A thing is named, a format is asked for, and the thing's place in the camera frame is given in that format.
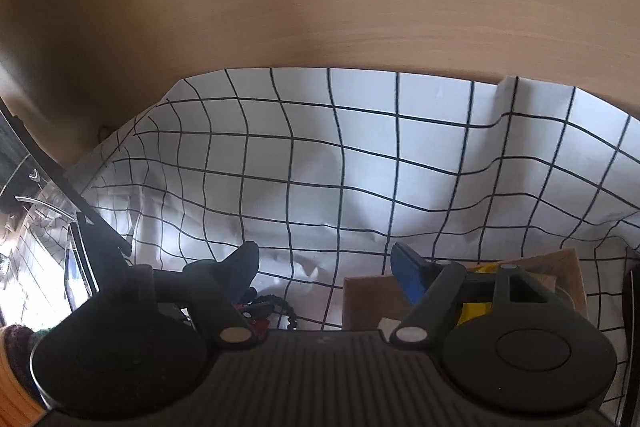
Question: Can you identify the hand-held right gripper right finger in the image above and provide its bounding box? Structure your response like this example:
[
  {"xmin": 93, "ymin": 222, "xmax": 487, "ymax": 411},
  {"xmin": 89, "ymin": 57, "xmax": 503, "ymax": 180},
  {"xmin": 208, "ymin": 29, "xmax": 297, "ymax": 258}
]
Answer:
[{"xmin": 389, "ymin": 242, "xmax": 572, "ymax": 349}]

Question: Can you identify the black and red beaded string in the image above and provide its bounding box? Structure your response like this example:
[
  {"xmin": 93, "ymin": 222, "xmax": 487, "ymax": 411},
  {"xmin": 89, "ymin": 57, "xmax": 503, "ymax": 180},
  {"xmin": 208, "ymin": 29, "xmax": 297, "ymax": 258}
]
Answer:
[{"xmin": 231, "ymin": 287, "xmax": 302, "ymax": 334}]

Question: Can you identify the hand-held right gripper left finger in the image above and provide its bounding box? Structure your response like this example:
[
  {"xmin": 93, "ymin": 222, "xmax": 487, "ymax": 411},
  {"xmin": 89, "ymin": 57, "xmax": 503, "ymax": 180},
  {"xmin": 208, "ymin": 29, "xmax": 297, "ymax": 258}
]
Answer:
[{"xmin": 127, "ymin": 241, "xmax": 262, "ymax": 351}]

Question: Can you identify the cardboard box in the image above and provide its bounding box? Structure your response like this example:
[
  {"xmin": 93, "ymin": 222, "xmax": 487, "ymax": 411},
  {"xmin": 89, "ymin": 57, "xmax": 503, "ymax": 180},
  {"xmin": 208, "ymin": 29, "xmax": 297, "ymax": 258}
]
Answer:
[{"xmin": 342, "ymin": 248, "xmax": 590, "ymax": 333}]

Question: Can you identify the orange pot with dark plant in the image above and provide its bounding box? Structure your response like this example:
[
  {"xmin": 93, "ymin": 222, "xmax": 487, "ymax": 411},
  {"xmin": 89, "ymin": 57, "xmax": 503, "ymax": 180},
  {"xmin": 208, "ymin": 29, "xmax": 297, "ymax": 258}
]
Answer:
[{"xmin": 0, "ymin": 323, "xmax": 66, "ymax": 425}]

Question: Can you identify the black grid white tablecloth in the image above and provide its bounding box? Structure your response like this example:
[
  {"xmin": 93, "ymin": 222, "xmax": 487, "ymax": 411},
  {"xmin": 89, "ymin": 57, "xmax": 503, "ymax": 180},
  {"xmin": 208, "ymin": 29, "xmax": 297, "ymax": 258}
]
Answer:
[{"xmin": 65, "ymin": 67, "xmax": 640, "ymax": 423}]

